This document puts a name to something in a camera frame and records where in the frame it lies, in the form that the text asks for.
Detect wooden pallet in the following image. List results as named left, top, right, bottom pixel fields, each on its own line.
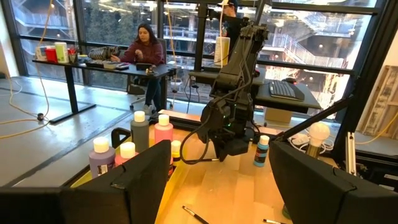
left=356, top=64, right=398, bottom=141

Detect dark pink paint bottle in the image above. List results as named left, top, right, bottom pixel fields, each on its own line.
left=114, top=142, right=139, bottom=166

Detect light pink paint bottle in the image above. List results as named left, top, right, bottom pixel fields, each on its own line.
left=154, top=114, right=174, bottom=144

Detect black office desk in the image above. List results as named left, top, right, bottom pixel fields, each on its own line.
left=32, top=58, right=177, bottom=124

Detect grey paint bottle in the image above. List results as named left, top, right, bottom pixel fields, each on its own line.
left=130, top=111, right=150, bottom=153

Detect pale green canister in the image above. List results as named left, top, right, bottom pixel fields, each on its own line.
left=54, top=42, right=70, bottom=64

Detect golden yellow striped paint bottle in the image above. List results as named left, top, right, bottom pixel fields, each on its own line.
left=170, top=139, right=182, bottom=169

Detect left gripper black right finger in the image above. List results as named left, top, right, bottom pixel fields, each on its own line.
left=269, top=141, right=398, bottom=224

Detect person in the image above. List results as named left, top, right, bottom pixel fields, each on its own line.
left=216, top=0, right=248, bottom=62
left=110, top=23, right=166, bottom=115

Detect yellow floor cable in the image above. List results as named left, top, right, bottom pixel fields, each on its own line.
left=0, top=0, right=56, bottom=140

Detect purple paint bottle apple label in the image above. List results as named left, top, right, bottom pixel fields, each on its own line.
left=88, top=136, right=116, bottom=179

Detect black computer keyboard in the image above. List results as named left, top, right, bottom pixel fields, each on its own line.
left=268, top=80, right=306, bottom=102

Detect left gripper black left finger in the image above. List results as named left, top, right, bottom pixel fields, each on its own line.
left=0, top=139, right=172, bottom=224

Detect teal blue striped paint bottle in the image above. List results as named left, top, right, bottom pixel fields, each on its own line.
left=253, top=135, right=271, bottom=168

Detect large glass window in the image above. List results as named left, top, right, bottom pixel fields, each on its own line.
left=9, top=0, right=388, bottom=121

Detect yellow translucent plastic tray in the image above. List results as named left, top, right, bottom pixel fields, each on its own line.
left=70, top=146, right=187, bottom=224

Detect red canister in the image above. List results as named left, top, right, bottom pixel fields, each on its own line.
left=45, top=46, right=58, bottom=63

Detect white lamp cable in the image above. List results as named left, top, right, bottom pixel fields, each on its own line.
left=288, top=133, right=340, bottom=154

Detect cardboard box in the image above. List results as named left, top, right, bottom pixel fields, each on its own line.
left=263, top=107, right=294, bottom=124

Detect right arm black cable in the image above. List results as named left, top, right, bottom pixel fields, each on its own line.
left=179, top=102, right=224, bottom=165

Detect striped pouch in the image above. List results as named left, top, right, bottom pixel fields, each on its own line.
left=88, top=45, right=121, bottom=61

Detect yellow hanging cable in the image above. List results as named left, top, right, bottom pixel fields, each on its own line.
left=164, top=0, right=178, bottom=65

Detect dark notebook stack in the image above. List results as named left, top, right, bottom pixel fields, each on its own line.
left=85, top=59, right=131, bottom=71

